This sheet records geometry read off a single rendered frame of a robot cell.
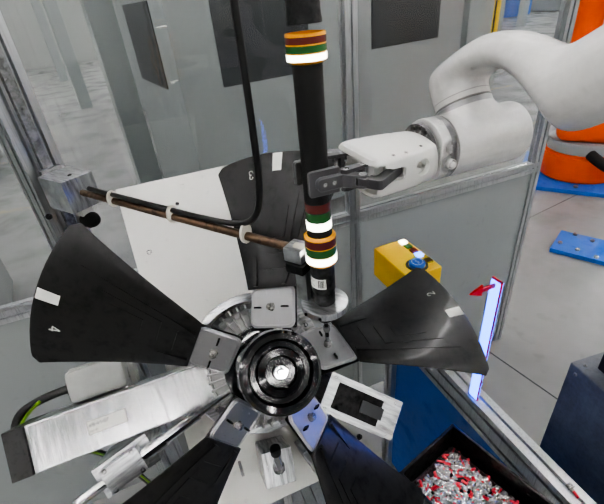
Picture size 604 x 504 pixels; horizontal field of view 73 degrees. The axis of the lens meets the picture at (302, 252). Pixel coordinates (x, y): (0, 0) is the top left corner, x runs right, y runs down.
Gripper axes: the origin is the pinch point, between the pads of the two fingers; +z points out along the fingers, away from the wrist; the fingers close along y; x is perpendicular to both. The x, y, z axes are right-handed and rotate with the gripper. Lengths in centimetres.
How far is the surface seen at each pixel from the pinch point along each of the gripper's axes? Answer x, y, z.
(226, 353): -25.7, 2.4, 15.5
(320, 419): -38.2, -5.7, 4.4
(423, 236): -66, 70, -75
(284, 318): -22.9, 2.6, 5.7
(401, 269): -40, 25, -32
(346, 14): 14, 70, -42
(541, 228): -146, 143, -245
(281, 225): -11.8, 11.3, 1.7
